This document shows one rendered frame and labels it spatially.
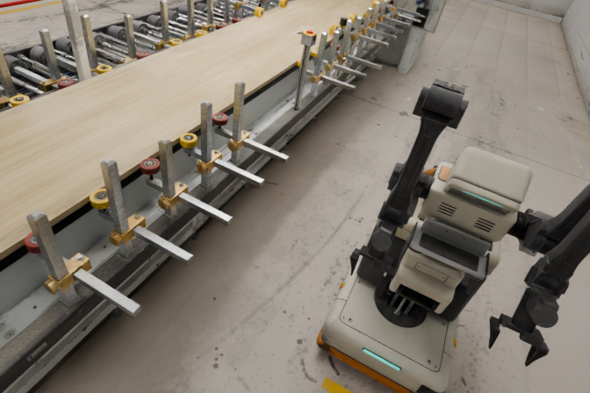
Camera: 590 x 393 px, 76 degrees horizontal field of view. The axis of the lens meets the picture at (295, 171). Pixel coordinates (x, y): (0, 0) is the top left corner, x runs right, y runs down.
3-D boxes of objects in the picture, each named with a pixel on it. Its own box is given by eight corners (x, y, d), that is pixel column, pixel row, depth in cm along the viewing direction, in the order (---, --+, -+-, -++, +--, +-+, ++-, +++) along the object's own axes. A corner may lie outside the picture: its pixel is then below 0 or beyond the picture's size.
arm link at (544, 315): (566, 277, 101) (532, 262, 104) (584, 294, 90) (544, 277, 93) (545, 315, 104) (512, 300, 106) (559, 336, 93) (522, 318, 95)
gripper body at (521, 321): (542, 346, 100) (554, 323, 99) (501, 328, 103) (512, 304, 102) (536, 335, 106) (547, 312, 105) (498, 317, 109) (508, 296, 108)
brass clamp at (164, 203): (189, 195, 168) (189, 186, 165) (168, 212, 158) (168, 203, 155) (178, 189, 170) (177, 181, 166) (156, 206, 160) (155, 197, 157)
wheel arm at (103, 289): (142, 311, 120) (140, 303, 117) (133, 319, 118) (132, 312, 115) (46, 250, 132) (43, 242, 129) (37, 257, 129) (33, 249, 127)
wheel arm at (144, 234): (193, 260, 139) (192, 253, 137) (187, 267, 137) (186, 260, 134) (105, 211, 151) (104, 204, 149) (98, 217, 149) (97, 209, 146)
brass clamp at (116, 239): (147, 226, 149) (146, 217, 146) (120, 249, 139) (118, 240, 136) (135, 220, 150) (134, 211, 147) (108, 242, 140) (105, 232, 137)
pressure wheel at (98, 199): (91, 223, 145) (86, 201, 138) (98, 208, 152) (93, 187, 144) (113, 224, 147) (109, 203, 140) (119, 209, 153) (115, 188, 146)
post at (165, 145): (177, 225, 172) (171, 139, 142) (172, 230, 169) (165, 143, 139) (171, 222, 173) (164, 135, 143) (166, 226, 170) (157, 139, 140)
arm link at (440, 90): (478, 75, 92) (436, 62, 94) (467, 105, 83) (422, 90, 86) (420, 189, 125) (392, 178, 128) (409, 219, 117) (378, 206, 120)
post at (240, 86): (240, 162, 205) (245, 81, 175) (235, 165, 203) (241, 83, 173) (233, 160, 206) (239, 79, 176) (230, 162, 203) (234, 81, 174)
